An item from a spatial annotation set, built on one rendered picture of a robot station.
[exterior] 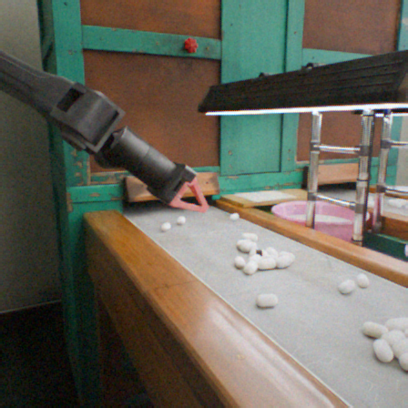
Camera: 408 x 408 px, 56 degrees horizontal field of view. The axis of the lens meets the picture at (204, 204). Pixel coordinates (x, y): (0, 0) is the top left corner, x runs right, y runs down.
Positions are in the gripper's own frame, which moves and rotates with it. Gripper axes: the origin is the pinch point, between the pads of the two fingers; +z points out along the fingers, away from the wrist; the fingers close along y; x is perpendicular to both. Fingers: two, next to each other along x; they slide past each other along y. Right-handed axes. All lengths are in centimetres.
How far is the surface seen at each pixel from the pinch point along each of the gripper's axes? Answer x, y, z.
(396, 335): 1.3, -31.7, 16.4
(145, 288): 16.3, -6.8, -3.5
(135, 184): 1.8, 46.8, 0.8
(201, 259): 7.9, 7.4, 10.3
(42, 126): 1, 136, -26
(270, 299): 6.5, -16.5, 10.2
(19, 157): 19, 136, -26
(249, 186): -21, 52, 36
